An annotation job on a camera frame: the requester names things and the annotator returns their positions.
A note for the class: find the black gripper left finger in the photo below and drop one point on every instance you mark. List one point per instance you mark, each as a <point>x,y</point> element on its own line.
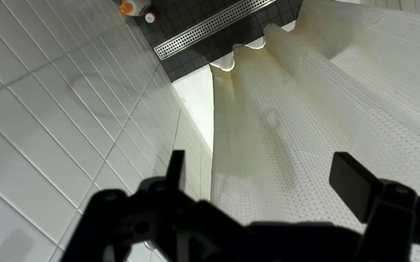
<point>136,222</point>

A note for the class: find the long steel floor drain grate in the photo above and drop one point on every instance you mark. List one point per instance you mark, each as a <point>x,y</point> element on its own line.
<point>209,26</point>

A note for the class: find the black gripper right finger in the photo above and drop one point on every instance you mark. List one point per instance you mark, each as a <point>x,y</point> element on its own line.
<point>392,218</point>

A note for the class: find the small white round cap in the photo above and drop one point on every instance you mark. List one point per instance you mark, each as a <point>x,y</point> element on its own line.
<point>149,17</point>

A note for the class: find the white dotted shower curtain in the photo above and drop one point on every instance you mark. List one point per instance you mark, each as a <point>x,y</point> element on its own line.
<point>315,121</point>

